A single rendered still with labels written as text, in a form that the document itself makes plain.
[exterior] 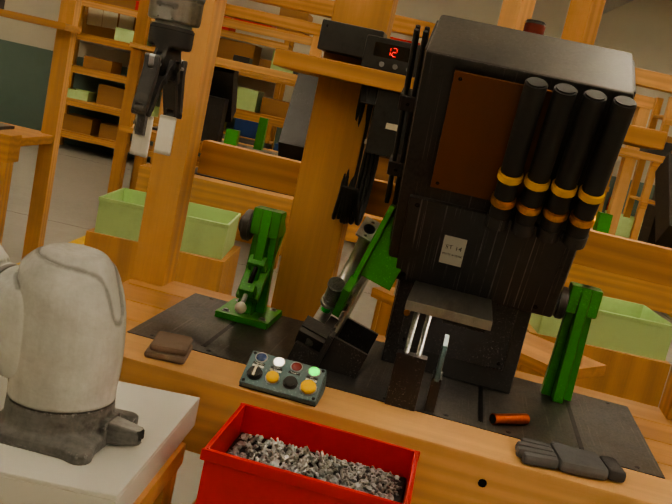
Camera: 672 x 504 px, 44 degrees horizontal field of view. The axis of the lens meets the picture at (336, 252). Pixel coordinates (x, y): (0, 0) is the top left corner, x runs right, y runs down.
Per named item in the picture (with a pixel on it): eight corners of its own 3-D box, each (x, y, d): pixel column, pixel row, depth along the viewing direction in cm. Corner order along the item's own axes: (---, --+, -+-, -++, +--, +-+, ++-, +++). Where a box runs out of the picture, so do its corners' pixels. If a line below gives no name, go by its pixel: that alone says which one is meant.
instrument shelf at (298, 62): (663, 150, 180) (668, 132, 180) (271, 64, 192) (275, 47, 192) (642, 148, 205) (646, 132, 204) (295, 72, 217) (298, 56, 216)
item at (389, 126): (435, 168, 190) (450, 103, 188) (364, 152, 193) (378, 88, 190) (437, 166, 203) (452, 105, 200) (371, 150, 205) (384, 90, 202)
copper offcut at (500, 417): (521, 421, 170) (524, 411, 169) (528, 426, 168) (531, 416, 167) (487, 421, 165) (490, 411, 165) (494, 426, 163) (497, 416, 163)
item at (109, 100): (258, 194, 1111) (292, 27, 1071) (42, 145, 1118) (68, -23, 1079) (264, 190, 1164) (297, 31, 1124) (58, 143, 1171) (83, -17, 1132)
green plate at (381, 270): (377, 312, 170) (425, 224, 166) (342, 293, 171) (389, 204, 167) (384, 301, 182) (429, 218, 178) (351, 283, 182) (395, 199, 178)
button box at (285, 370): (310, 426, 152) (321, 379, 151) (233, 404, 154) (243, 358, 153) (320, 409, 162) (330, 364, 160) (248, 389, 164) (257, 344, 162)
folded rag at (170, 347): (183, 366, 158) (186, 351, 158) (142, 357, 158) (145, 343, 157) (192, 350, 168) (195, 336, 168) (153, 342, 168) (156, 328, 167)
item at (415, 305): (488, 337, 149) (492, 321, 149) (402, 315, 152) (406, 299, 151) (487, 295, 187) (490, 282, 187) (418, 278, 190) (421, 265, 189)
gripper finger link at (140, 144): (154, 116, 138) (152, 116, 138) (147, 157, 140) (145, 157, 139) (137, 112, 139) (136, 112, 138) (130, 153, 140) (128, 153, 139)
